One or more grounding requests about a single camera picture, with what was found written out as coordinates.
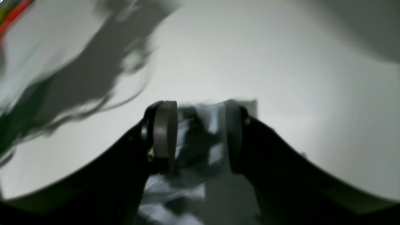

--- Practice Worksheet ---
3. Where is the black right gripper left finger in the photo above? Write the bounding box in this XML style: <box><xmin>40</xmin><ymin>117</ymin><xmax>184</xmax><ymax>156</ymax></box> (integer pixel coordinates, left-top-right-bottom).
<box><xmin>1</xmin><ymin>101</ymin><xmax>178</xmax><ymax>225</ymax></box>

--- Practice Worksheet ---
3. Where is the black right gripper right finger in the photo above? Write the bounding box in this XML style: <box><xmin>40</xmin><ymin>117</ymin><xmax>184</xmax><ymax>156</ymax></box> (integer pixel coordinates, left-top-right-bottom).
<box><xmin>225</xmin><ymin>101</ymin><xmax>399</xmax><ymax>225</ymax></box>

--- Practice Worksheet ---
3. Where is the grey T-shirt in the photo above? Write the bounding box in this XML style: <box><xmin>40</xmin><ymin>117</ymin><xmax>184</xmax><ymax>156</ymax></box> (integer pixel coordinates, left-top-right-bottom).
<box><xmin>134</xmin><ymin>102</ymin><xmax>261</xmax><ymax>225</ymax></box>

